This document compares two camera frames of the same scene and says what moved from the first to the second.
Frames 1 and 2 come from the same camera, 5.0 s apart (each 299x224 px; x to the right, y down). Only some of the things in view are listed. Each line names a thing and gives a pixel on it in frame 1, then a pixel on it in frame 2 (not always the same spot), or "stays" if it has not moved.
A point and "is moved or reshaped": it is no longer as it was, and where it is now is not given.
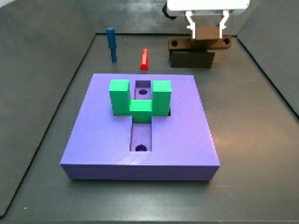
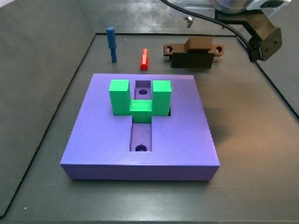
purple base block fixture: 171,149 stays
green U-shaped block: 141,109 stays
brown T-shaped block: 207,40 is moved or reshaped
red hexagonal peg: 144,59 stays
